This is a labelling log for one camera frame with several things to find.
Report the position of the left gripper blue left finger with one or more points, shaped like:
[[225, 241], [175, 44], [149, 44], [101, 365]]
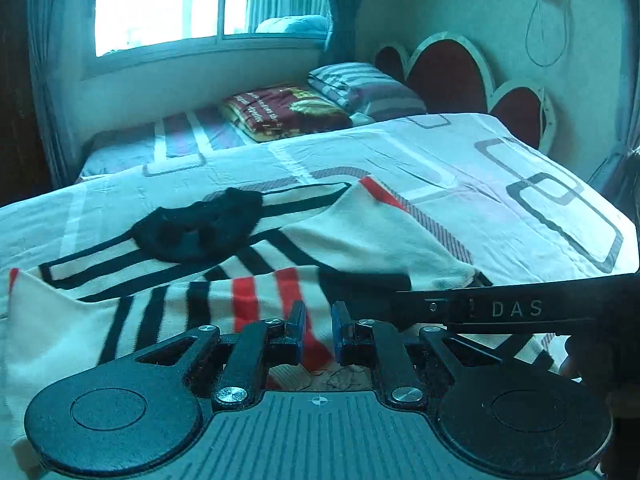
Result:
[[295, 330]]

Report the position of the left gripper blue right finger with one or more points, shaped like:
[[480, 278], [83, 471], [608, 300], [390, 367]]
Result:
[[341, 332]]

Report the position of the striped cream black red sweater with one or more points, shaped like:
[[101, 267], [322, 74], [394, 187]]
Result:
[[319, 243]]

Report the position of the black small cloth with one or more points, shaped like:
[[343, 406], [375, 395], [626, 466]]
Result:
[[204, 232]]

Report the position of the person's right hand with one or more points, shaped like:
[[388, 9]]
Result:
[[570, 369]]

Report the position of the white patterned bed sheet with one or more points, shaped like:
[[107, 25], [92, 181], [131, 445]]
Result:
[[488, 198]]

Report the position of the red patterned folded blanket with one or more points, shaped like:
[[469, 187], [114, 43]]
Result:
[[281, 112]]

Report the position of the striped grey pillow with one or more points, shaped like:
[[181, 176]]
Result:
[[360, 88]]

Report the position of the red scalloped headboard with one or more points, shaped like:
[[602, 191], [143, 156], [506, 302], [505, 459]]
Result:
[[451, 75]]

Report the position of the light blue cushion on sill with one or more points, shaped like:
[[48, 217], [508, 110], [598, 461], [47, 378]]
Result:
[[297, 25]]

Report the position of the dark wooden door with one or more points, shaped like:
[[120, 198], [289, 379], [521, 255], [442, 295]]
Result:
[[24, 170]]

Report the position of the bright window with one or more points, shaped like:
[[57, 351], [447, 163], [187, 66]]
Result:
[[126, 33]]

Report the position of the blue left curtain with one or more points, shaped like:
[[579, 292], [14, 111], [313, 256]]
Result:
[[52, 87]]

